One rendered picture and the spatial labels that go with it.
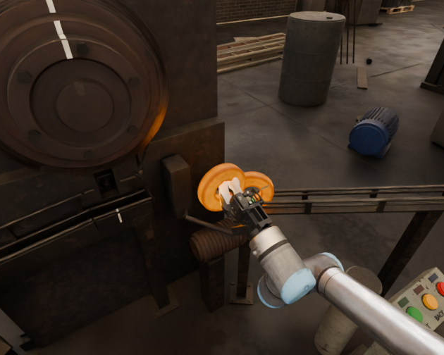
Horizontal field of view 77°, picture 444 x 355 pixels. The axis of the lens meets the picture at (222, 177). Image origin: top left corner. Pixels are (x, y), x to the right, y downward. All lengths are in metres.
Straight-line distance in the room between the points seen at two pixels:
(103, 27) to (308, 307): 1.44
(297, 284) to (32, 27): 0.76
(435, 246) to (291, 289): 1.57
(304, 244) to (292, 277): 1.15
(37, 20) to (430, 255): 2.07
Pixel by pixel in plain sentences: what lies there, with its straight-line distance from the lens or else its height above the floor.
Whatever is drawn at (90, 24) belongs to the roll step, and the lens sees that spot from 0.73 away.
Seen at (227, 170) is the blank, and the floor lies 0.90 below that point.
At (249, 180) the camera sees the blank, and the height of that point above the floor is 0.77.
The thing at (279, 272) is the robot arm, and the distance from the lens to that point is 0.69.
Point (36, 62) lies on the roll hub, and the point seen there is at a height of 1.22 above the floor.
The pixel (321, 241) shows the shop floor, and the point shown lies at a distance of 1.87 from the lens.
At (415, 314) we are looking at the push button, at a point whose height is 0.61.
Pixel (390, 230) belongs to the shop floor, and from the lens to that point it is 2.12.
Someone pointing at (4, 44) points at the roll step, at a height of 1.25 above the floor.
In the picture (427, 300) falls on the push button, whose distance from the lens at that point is 1.05.
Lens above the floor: 1.38
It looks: 39 degrees down
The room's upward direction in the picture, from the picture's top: straight up
